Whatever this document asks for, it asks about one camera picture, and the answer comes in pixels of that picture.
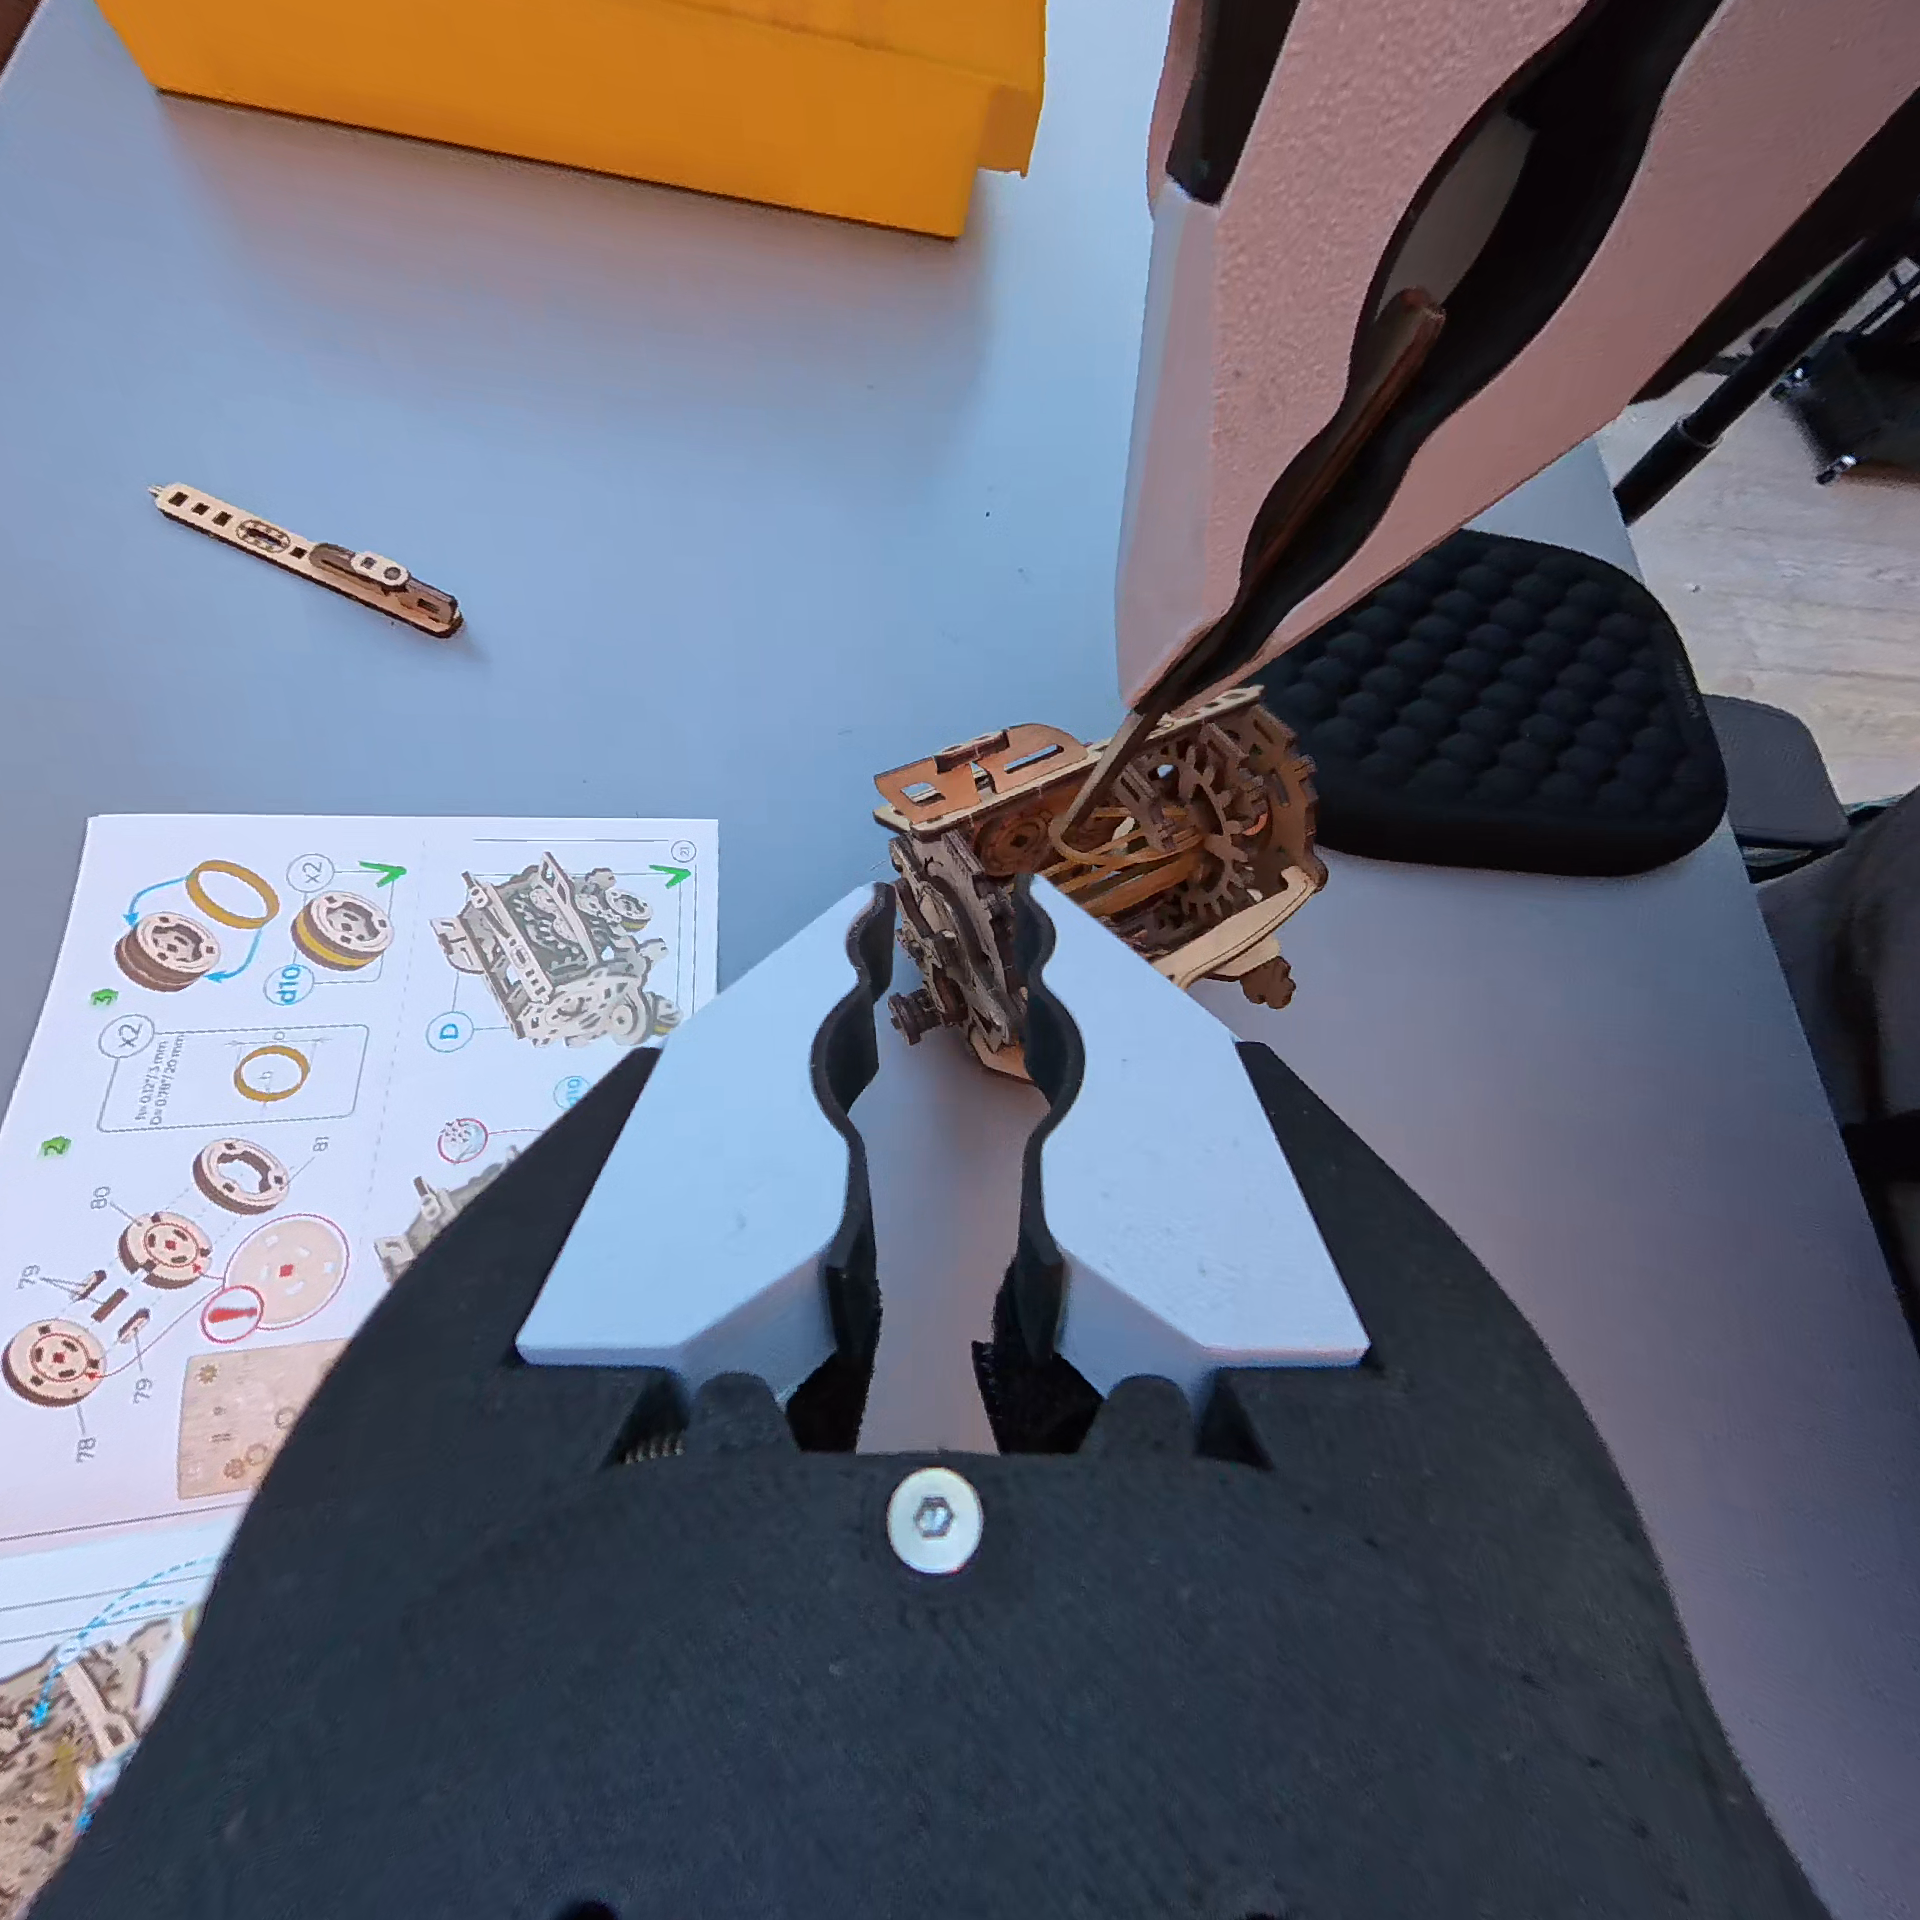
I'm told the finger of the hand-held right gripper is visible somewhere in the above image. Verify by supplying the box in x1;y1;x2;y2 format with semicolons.
1182;0;1920;710
1114;0;1595;707

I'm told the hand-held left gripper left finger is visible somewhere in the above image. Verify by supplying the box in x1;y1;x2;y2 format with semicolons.
514;883;903;1413

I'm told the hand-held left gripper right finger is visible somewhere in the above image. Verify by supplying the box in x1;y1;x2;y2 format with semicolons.
1020;874;1375;1413

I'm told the wooden gear model vehicle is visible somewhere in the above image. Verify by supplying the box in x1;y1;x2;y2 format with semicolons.
874;686;1326;1076

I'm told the thin wooden stick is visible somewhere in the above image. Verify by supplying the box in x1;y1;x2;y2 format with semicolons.
1049;286;1450;865

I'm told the model assembly instruction booklet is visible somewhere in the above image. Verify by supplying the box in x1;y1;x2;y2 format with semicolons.
0;814;723;1863

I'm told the black quilted armrest pad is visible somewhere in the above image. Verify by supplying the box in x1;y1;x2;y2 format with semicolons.
1257;525;1735;905

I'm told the yellow plastic storage bin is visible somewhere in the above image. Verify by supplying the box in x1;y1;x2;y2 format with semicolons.
94;0;1049;242

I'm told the perforated wooden strip part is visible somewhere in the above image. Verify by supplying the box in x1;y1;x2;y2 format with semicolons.
147;479;467;643

